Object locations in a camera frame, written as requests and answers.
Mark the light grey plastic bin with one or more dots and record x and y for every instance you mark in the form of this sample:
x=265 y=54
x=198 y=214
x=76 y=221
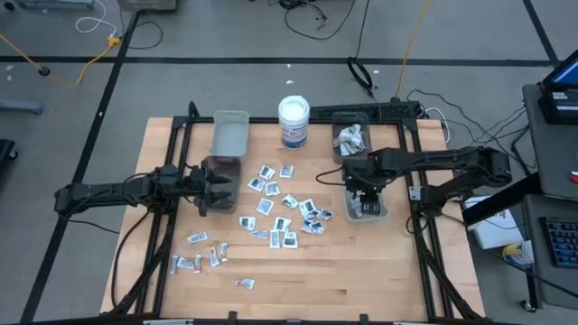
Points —
x=366 y=219
x=230 y=135

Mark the black desktop device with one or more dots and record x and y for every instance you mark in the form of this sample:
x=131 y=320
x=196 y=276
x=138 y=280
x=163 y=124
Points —
x=557 y=106

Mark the white packet black label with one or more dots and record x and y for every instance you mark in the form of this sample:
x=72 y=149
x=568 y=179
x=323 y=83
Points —
x=272 y=188
x=307 y=207
x=256 y=184
x=286 y=171
x=290 y=201
x=265 y=207
x=266 y=173
x=282 y=224

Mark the black keyboard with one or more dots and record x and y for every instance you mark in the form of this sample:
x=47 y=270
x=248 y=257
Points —
x=562 y=241

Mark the black laptop screen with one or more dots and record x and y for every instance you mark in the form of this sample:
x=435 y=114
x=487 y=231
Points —
x=564 y=72

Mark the black diagonal bar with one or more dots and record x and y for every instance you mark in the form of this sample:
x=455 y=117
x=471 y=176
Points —
x=496 y=203

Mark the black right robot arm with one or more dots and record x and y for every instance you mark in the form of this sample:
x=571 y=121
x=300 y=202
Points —
x=451 y=160

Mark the white packet blue label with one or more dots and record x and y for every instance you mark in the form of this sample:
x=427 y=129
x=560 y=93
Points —
x=307 y=227
x=325 y=214
x=311 y=215
x=318 y=227
x=290 y=240

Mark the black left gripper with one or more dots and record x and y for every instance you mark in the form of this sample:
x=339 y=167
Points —
x=201 y=185

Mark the grey cart top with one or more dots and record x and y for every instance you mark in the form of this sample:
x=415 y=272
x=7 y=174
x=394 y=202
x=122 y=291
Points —
x=551 y=149

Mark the narrow white bandage wrapper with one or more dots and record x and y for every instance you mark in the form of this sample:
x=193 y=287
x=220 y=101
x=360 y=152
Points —
x=174 y=265

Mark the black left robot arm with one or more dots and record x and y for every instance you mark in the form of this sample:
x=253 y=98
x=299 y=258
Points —
x=113 y=192

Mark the small white packet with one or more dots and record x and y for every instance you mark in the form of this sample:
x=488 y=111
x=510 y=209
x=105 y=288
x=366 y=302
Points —
x=239 y=283
x=248 y=284

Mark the grey flat case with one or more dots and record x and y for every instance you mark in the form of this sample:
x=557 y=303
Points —
x=54 y=3

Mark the black perforated box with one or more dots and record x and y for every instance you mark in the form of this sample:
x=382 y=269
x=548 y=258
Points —
x=361 y=110

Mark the red striped bandage wrapper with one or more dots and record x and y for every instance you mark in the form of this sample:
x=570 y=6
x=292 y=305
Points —
x=198 y=263
x=223 y=253
x=214 y=257

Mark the lying wipes canister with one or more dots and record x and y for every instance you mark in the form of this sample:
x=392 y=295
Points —
x=519 y=253

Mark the grey floor bar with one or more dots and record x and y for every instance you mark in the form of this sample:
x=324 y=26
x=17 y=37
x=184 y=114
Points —
x=20 y=107

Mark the white green packet pair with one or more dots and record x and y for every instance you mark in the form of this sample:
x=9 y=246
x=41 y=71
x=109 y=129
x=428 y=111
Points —
x=354 y=135

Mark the grey white packet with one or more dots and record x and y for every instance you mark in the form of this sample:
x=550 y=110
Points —
x=355 y=207

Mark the white disinfecting wipes canister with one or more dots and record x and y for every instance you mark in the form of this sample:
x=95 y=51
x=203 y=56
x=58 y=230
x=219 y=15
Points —
x=293 y=122

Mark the black floor plug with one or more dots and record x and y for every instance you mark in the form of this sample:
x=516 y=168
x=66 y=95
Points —
x=43 y=71

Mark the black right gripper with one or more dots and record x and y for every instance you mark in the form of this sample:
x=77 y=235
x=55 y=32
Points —
x=363 y=176

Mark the silver bracket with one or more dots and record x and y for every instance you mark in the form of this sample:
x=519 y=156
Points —
x=415 y=193

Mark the green striped bandage wrapper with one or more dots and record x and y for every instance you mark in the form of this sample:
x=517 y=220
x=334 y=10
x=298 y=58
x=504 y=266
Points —
x=343 y=146

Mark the dark translucent plastic bin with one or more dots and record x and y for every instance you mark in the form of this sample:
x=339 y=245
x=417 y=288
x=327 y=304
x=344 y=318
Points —
x=226 y=205
x=351 y=118

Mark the grey desk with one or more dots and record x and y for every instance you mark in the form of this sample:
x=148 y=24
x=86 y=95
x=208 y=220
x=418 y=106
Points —
x=555 y=289

